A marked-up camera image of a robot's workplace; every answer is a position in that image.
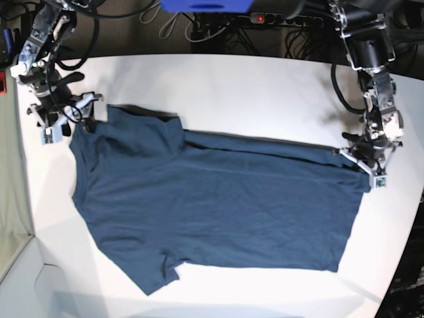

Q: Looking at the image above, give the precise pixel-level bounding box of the white bin at left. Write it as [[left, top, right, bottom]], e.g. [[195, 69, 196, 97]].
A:
[[1, 70, 64, 317]]

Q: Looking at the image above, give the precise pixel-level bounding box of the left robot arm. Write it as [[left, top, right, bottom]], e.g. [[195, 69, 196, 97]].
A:
[[328, 1, 404, 187]]

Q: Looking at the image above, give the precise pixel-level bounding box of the blue handled tool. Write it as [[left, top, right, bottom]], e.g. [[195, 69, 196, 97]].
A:
[[3, 28, 15, 55]]

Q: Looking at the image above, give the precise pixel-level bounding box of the dark blue t-shirt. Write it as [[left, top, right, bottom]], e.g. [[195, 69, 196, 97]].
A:
[[70, 107, 370, 295]]

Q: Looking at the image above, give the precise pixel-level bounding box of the black power strip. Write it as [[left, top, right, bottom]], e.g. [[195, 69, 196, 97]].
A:
[[248, 13, 324, 28]]

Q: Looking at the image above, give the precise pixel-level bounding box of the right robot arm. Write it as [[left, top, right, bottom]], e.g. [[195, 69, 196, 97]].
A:
[[11, 1, 103, 136]]

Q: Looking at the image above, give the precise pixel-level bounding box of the blue plastic box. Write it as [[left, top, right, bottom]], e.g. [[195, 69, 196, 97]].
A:
[[160, 0, 253, 13]]

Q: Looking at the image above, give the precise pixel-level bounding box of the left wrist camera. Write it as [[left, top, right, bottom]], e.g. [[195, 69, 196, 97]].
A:
[[370, 174, 388, 189]]

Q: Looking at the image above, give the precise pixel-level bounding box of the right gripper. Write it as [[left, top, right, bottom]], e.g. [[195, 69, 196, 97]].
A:
[[26, 92, 103, 133]]

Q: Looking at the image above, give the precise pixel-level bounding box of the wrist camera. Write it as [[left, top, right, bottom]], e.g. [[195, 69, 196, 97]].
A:
[[370, 174, 388, 189], [40, 126, 63, 145]]

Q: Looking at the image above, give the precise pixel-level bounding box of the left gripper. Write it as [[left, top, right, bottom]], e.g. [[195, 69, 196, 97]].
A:
[[338, 141, 403, 178]]

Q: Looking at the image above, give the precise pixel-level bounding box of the red box at left edge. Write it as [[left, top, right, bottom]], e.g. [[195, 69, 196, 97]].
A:
[[0, 71, 7, 95]]

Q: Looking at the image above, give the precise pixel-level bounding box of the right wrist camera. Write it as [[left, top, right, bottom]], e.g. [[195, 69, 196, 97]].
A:
[[40, 126, 63, 145]]

